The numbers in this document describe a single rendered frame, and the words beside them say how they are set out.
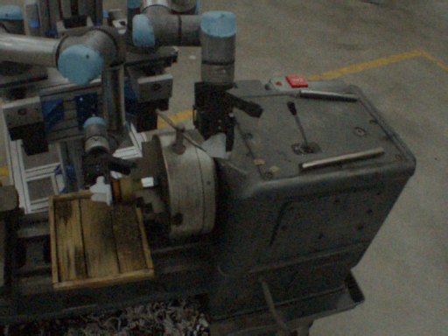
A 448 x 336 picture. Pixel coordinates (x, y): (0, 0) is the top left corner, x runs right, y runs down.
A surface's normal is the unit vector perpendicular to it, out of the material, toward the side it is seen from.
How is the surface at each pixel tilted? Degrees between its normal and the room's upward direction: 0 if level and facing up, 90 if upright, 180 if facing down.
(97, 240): 0
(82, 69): 89
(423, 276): 0
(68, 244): 0
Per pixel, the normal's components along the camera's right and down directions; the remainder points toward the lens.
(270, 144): 0.12, -0.70
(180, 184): 0.28, -0.05
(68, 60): -0.18, 0.67
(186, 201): 0.31, 0.26
